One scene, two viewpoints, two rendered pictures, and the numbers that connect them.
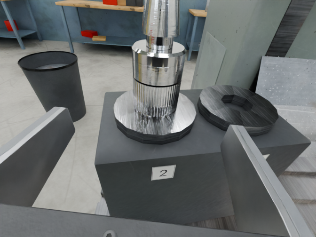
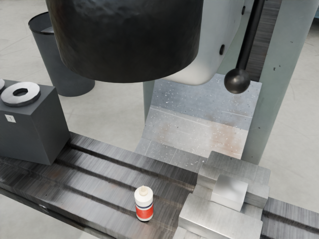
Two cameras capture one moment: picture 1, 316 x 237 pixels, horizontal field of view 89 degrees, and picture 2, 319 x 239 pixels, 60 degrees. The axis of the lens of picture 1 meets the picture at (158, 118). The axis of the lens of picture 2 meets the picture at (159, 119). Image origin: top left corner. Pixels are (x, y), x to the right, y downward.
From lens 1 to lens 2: 0.73 m
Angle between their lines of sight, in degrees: 20
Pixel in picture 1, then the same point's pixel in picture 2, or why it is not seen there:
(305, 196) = (102, 172)
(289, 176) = (116, 163)
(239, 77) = not seen: hidden behind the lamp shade
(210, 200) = (13, 140)
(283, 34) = not seen: hidden behind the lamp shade
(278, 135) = (21, 109)
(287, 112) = (181, 120)
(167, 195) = not seen: outside the picture
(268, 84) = (164, 89)
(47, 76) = (50, 40)
